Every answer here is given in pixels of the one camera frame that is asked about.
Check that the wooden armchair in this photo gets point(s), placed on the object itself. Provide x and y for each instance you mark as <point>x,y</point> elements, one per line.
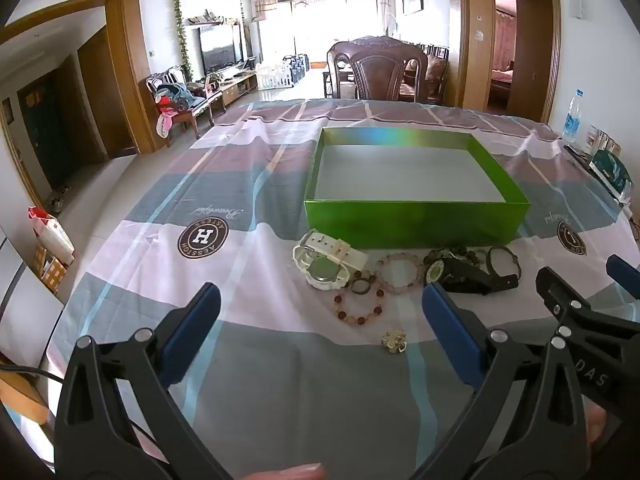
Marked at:
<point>200,110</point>

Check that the black watch with green face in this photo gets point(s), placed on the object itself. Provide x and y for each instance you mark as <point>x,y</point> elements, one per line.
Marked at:
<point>435,271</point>

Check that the white baby fence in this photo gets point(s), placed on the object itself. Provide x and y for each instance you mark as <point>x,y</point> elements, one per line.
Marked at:
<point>280,72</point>

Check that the red and white shopping bag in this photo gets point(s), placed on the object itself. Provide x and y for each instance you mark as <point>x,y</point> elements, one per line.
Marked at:
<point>52,232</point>

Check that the standing air conditioner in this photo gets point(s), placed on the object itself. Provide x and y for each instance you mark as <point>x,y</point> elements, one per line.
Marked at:
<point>257,42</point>

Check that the small upright boxes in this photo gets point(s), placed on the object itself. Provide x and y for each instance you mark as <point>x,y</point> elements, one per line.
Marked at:
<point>602,140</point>

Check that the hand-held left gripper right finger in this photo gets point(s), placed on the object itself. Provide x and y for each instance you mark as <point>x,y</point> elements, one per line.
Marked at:
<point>450,330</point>

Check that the person's left hand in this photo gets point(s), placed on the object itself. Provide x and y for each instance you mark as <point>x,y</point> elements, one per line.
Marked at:
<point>287,473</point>

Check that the small wall picture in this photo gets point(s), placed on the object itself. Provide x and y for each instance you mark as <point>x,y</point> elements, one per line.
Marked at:
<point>6,110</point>

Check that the green cardboard box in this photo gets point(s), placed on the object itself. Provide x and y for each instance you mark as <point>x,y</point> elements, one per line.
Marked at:
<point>415,220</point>

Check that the pile of clothes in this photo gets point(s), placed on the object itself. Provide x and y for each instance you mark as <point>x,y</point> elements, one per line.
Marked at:
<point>172,97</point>

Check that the green hanging vine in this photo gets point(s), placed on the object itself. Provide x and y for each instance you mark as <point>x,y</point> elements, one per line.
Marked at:
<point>184,35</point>

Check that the flat screen television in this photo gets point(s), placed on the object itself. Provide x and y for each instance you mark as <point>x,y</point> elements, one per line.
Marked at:
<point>219,50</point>

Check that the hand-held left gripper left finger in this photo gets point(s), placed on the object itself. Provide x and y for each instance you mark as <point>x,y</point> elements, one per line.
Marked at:
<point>192,330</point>

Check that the gold flower brooch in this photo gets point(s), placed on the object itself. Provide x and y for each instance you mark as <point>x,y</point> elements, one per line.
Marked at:
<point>394,341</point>

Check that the carved wooden dining chair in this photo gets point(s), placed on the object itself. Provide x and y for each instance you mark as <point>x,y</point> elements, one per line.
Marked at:
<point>377,70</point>

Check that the white cabinet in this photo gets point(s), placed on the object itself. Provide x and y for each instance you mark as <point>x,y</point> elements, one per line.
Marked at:
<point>25,310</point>

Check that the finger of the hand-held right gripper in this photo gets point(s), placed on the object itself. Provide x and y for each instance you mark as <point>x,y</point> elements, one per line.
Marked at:
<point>560,295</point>
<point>625,272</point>

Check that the white wall device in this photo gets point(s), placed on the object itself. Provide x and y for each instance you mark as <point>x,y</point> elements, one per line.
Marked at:
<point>578,6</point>

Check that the white wrist watch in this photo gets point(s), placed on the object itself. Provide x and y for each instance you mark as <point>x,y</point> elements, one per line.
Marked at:
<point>320,270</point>

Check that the slim black wrist watch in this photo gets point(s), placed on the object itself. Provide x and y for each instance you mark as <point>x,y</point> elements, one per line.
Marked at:
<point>505,248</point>

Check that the clear water bottle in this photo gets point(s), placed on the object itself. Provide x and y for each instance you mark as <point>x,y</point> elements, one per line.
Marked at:
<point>571,120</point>

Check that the green packet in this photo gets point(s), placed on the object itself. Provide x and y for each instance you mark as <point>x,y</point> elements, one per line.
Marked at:
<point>610,170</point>

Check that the pastel checked printed tablecloth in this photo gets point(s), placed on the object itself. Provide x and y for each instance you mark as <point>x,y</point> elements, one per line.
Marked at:
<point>250,360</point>

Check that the wooden chair with cushion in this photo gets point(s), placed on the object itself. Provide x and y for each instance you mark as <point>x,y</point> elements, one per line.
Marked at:
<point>436,77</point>

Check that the person's right hand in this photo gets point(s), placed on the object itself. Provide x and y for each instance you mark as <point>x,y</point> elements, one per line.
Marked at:
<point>596,425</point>

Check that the wooden television cabinet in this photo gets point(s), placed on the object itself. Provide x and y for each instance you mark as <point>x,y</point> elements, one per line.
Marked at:
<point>235,87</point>

